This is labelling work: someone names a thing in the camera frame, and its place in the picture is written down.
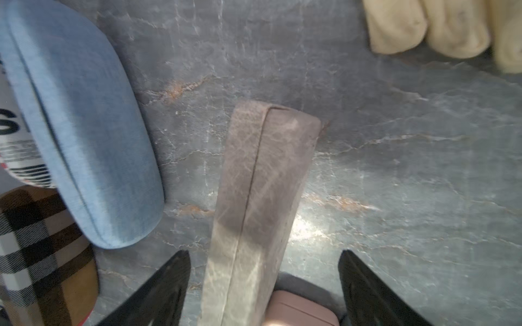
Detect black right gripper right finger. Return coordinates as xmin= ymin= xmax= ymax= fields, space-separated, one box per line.
xmin=338 ymin=250 xmax=431 ymax=325

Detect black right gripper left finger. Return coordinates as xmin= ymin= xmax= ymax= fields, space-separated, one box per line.
xmin=99 ymin=250 xmax=191 ymax=326

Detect pink glasses case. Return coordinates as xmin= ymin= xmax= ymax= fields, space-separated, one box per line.
xmin=262 ymin=291 xmax=340 ymax=326

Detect beige case black glasses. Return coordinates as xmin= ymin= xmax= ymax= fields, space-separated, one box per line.
xmin=1 ymin=186 xmax=99 ymax=325

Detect green glasses case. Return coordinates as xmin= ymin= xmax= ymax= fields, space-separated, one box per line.
xmin=198 ymin=101 xmax=322 ymax=325

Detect case with white sunglasses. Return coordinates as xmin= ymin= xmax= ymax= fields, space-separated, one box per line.
xmin=1 ymin=1 xmax=164 ymax=249

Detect beige case brown sunglasses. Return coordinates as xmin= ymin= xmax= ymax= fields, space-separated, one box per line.
xmin=1 ymin=67 xmax=56 ymax=189

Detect beige fabric glove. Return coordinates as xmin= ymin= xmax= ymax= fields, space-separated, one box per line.
xmin=363 ymin=1 xmax=521 ymax=74

